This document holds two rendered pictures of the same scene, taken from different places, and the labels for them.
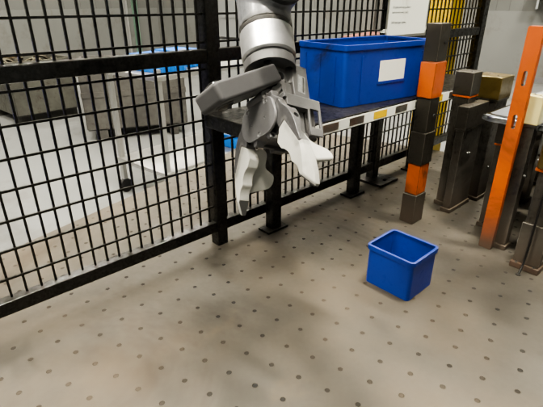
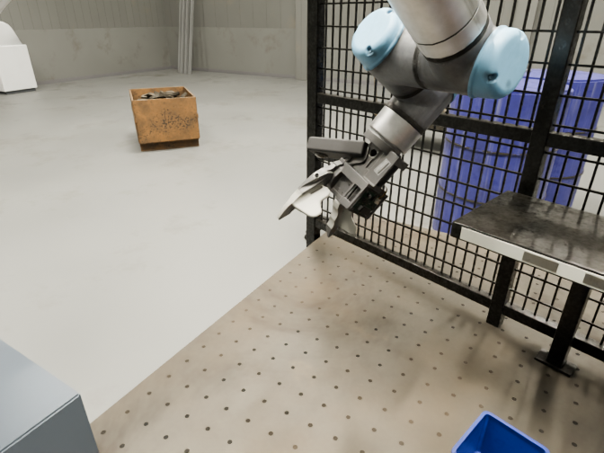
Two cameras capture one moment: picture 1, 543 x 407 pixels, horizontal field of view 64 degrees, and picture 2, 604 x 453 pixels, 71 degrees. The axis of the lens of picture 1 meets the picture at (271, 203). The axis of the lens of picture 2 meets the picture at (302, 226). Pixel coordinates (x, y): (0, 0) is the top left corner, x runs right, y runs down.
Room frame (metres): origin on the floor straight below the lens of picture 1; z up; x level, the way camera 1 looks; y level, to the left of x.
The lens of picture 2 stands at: (0.49, -0.67, 1.35)
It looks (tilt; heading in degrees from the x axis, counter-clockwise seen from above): 26 degrees down; 90
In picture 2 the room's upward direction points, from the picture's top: straight up
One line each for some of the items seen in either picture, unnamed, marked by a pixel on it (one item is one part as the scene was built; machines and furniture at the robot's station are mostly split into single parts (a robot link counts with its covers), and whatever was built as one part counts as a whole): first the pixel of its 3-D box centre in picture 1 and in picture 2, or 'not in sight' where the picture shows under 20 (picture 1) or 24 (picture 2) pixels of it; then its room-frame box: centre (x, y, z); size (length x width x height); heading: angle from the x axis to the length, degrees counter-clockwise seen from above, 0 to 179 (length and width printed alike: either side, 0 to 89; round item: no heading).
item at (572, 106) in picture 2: not in sight; (518, 151); (2.00, 2.21, 0.50); 1.37 x 0.84 x 1.01; 56
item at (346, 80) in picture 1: (366, 68); not in sight; (1.11, -0.23, 1.10); 0.30 x 0.17 x 0.13; 125
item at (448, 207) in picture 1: (464, 157); not in sight; (1.15, -0.53, 0.85); 0.12 x 0.03 x 0.30; 133
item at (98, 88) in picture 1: (133, 94); not in sight; (4.62, 1.44, 0.36); 1.02 x 0.84 x 0.72; 113
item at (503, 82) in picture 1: (481, 137); not in sight; (1.24, -0.61, 0.88); 0.08 x 0.08 x 0.36; 43
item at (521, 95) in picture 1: (508, 148); not in sight; (0.92, -0.52, 0.95); 0.03 x 0.01 x 0.50; 43
